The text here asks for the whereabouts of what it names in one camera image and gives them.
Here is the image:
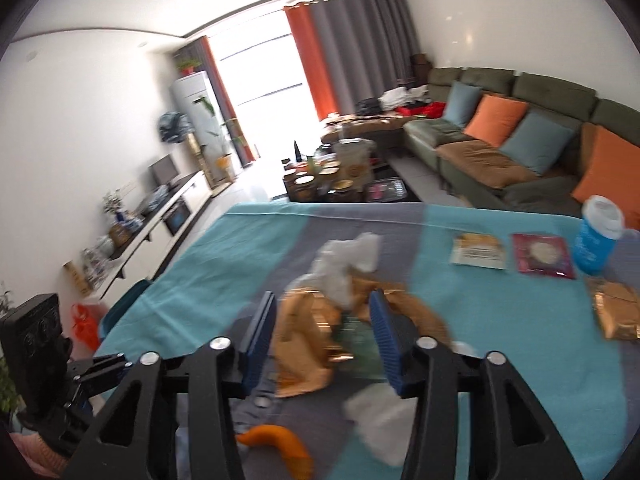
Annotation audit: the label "narrow grey orange curtain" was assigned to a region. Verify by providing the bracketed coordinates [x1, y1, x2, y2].
[172, 35, 256, 167]

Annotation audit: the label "teal plastic bin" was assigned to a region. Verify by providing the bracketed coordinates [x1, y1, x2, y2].
[97, 279, 153, 348]

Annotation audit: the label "blue cushion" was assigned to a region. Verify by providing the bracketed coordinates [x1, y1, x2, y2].
[499, 111, 576, 176]
[442, 81, 483, 128]

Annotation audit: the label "white floor air conditioner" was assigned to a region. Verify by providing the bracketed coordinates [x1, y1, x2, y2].
[169, 71, 228, 181]

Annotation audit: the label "blue vase with branches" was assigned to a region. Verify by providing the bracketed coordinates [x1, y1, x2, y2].
[102, 190, 126, 223]

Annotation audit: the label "large balcony window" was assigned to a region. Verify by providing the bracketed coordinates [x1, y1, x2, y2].
[207, 7, 321, 161]

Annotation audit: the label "orange peel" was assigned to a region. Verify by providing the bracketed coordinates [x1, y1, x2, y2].
[236, 424, 313, 480]

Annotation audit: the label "green sectional sofa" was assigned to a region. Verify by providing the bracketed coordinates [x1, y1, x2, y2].
[320, 66, 640, 221]

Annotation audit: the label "black monitor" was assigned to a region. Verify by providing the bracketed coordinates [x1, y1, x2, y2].
[150, 155, 181, 188]

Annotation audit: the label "tall leafy potted plant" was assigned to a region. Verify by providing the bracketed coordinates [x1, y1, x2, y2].
[192, 95, 236, 183]

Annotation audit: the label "teal grey patterned tablecloth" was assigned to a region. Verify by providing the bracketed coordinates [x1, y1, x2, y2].
[92, 201, 640, 480]

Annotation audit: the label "person's left forearm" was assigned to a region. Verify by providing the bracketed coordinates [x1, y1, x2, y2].
[10, 430, 66, 478]

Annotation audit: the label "brown sofa seat mat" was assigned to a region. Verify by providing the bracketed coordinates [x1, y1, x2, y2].
[435, 140, 541, 191]

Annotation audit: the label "brown cardboard boxes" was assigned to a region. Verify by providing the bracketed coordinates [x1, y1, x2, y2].
[410, 53, 433, 83]

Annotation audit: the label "wide orange grey curtain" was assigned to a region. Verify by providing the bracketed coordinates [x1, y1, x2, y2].
[283, 0, 423, 122]

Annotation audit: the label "standing fan with printed cover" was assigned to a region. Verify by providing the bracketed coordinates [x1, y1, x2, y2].
[157, 111, 208, 186]

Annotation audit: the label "green trailing houseplant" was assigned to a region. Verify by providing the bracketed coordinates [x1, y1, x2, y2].
[0, 355, 23, 413]

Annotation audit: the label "orange plastic bag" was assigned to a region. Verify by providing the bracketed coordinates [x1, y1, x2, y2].
[70, 302, 103, 353]

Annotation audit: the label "blue paper cup white lid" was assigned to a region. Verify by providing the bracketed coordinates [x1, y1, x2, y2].
[572, 195, 626, 277]

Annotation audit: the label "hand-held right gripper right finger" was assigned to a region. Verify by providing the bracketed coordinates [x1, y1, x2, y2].
[369, 289, 583, 480]

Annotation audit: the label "gold foil wrapper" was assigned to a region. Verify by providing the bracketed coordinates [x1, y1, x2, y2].
[350, 275, 453, 356]
[272, 287, 353, 398]

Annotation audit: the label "green snack wrapper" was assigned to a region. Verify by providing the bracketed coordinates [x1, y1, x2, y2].
[330, 317, 396, 381]

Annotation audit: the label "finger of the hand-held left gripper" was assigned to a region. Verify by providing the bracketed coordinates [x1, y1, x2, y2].
[75, 352, 135, 401]

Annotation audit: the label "orange cushion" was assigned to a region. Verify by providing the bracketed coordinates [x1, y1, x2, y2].
[462, 95, 530, 148]
[571, 126, 640, 218]

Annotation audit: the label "white black TV cabinet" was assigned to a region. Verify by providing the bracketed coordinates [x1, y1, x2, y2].
[92, 170, 213, 293]

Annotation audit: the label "black cabinet appliance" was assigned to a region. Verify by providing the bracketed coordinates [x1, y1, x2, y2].
[162, 197, 193, 237]

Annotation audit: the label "white clothes pile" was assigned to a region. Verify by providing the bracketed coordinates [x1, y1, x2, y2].
[382, 86, 431, 106]

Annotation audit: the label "small potted green plant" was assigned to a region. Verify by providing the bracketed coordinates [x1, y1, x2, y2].
[175, 55, 203, 77]

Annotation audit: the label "white yellow snack packet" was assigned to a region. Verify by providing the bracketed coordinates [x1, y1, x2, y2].
[449, 233, 507, 271]

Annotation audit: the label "clear plastic bag bundle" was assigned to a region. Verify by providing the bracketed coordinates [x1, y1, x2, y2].
[137, 185, 171, 211]

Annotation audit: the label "yellow printed tall box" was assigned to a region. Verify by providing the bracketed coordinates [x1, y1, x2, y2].
[62, 260, 93, 296]

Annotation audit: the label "sealed gold foil packet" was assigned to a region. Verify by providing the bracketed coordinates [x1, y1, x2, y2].
[586, 277, 640, 342]

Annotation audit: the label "maroon flat packet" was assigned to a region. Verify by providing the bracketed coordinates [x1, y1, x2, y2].
[511, 232, 577, 280]

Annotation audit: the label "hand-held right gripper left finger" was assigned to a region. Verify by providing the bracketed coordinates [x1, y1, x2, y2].
[62, 291, 277, 480]

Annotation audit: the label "glass coffee table with jars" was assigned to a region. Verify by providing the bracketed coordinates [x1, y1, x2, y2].
[282, 139, 406, 203]

